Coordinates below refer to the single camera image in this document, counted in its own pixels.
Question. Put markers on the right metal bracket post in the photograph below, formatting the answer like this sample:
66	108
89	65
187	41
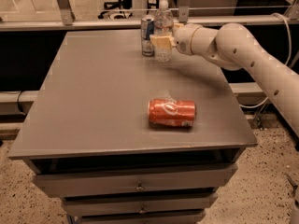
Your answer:
183	10

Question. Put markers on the silver blue redbull can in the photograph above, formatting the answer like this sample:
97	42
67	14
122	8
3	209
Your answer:
147	29

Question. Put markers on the metal bracket post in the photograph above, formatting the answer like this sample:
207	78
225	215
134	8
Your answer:
183	10
66	12

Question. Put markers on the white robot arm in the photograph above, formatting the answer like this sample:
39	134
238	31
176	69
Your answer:
233	47

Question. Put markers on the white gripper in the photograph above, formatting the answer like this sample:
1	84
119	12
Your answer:
183	40

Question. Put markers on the clear plastic water bottle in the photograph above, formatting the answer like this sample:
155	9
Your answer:
163	25

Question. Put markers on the bottom grey drawer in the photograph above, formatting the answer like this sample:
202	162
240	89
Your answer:
179	217

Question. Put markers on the orange soda can lying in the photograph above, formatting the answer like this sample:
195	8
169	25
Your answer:
170	112

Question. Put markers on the grey metal rail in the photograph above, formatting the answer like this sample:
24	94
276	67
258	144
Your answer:
132	23

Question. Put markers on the middle grey drawer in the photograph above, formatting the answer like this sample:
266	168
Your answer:
139	204

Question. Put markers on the grey drawer cabinet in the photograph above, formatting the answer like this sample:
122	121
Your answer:
91	113

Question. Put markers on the top grey drawer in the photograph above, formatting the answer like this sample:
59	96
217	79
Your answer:
135	180

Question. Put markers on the left metal bracket post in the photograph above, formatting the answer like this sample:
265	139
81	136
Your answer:
66	12

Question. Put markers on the grey drawer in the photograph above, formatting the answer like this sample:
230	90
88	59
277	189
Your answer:
139	204
135	180
179	217

